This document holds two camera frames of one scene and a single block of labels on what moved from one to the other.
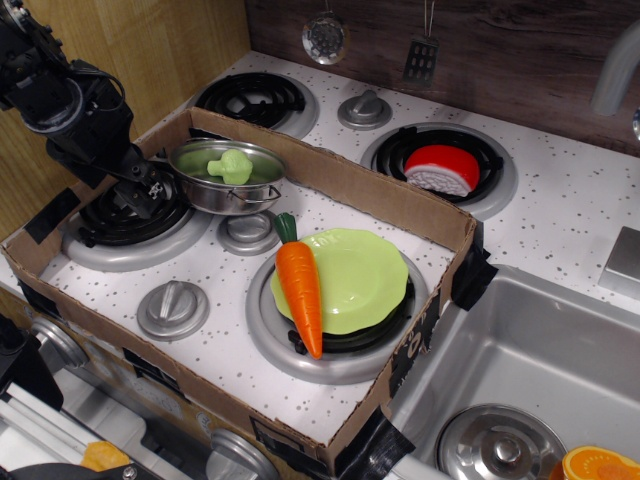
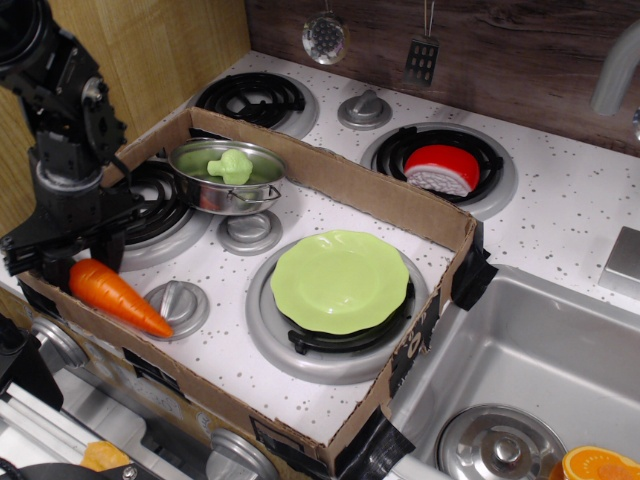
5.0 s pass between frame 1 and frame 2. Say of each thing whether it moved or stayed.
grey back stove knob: stayed
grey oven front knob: stayed
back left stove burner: stayed
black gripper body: moved
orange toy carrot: moved
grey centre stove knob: stayed
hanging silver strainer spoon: stayed
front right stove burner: stayed
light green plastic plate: stayed
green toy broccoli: stayed
